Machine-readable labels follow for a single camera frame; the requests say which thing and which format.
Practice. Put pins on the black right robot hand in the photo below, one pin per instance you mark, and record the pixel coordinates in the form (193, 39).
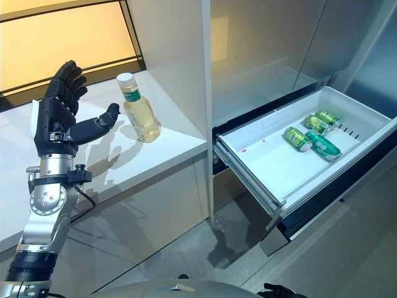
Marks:
(277, 291)

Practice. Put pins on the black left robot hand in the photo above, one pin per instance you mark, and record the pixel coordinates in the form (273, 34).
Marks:
(56, 121)

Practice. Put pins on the yellow tea bottle white cap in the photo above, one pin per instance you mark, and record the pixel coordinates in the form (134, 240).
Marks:
(141, 115)

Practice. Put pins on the tall white cabinet panel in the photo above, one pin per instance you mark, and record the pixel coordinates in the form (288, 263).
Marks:
(173, 46)

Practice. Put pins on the brushed steel side column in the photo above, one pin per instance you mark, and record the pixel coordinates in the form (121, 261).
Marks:
(378, 77)

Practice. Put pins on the grey robot torso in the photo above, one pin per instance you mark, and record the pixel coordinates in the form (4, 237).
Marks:
(173, 290)

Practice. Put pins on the white fridge drawer steel front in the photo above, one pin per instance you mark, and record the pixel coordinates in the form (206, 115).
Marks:
(273, 174)

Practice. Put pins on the dark green drink can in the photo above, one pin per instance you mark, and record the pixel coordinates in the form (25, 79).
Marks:
(324, 147)

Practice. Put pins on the steel bottom fridge drawer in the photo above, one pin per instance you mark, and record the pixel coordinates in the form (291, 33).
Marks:
(226, 189)

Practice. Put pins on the yellow lit window black frame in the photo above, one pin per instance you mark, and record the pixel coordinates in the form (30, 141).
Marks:
(62, 40)

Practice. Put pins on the white counter cabinet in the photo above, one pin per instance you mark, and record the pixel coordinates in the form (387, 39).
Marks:
(108, 174)

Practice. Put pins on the white pull-out drawer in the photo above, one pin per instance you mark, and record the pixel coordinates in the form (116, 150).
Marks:
(263, 46)

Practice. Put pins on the light green drink can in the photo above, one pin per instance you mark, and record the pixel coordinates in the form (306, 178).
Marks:
(296, 138)
(327, 116)
(316, 124)

